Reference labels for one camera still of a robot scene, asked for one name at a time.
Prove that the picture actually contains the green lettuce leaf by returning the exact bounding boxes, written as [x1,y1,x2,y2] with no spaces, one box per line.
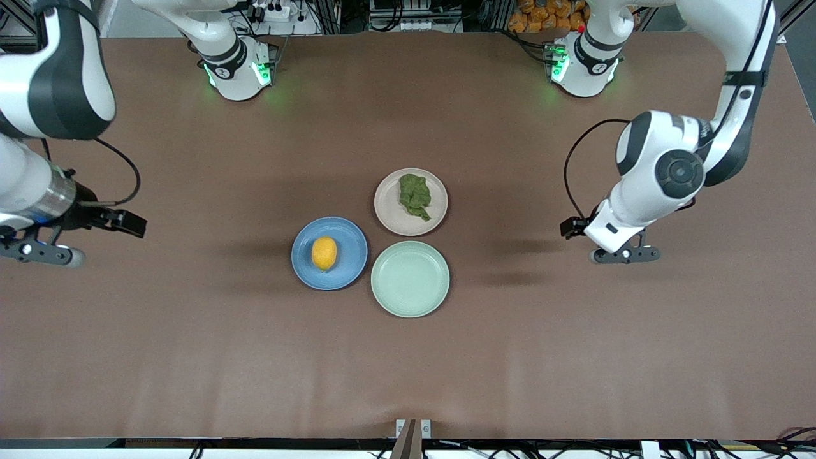
[398,173,434,222]

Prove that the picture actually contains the yellow lemon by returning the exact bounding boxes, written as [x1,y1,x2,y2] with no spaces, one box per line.
[311,236,339,272]

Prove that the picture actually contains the beige pink plate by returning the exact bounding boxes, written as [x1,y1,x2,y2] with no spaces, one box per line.
[374,168,449,237]

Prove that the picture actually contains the pale green plate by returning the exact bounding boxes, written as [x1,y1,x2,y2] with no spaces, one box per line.
[370,240,451,319]

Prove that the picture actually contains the blue plate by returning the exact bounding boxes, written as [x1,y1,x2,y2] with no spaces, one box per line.
[291,217,369,291]

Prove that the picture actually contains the bag of orange fruits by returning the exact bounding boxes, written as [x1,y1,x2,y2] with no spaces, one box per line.
[507,0,591,34]

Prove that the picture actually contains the white multi-socket strip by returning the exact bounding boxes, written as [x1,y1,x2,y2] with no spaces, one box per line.
[398,17,448,33]

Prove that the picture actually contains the white power strip black plugs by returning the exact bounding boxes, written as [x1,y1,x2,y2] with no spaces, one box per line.
[245,0,295,24]

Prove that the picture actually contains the metal bracket on table edge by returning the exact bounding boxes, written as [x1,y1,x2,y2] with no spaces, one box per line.
[390,418,433,459]

